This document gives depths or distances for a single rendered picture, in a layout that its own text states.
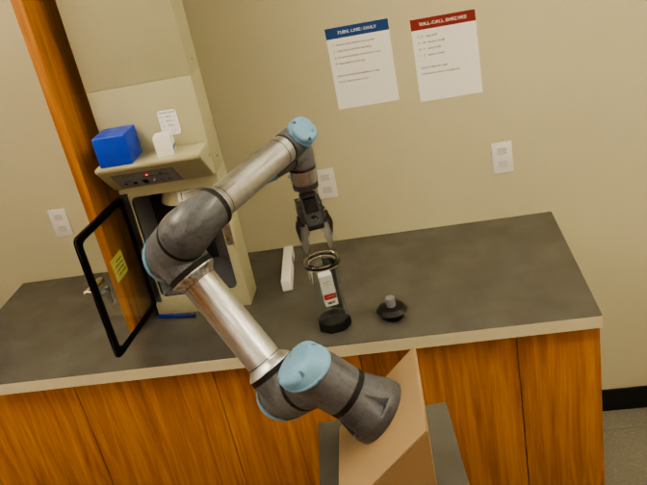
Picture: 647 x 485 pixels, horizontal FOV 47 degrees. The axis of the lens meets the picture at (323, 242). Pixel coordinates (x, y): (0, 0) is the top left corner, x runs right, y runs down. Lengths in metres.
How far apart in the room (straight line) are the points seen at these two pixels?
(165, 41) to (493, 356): 1.29
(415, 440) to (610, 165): 1.56
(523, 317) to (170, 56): 1.23
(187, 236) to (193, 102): 0.70
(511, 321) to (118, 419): 1.25
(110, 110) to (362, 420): 1.21
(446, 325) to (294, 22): 1.11
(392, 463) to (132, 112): 1.29
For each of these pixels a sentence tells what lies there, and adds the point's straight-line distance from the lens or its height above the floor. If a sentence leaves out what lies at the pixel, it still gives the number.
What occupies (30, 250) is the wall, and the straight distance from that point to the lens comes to 3.12.
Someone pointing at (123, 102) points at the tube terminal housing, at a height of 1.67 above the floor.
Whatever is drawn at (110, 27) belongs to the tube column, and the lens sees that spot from 2.23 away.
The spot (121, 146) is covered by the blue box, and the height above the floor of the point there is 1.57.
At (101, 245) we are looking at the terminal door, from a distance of 2.23.
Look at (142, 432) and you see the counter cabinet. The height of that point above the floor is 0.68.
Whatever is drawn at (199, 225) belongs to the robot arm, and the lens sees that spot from 1.59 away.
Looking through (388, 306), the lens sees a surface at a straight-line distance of 2.19.
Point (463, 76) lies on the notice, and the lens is 2.58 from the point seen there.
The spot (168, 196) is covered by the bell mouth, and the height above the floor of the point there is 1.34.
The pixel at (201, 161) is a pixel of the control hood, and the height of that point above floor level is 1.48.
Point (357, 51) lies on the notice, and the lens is 2.54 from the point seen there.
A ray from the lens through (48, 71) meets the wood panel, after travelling 2.24.
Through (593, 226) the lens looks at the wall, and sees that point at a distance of 2.85.
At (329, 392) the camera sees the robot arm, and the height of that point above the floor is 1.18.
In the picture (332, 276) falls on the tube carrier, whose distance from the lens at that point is 2.11.
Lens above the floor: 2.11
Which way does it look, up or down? 25 degrees down
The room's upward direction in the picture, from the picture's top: 12 degrees counter-clockwise
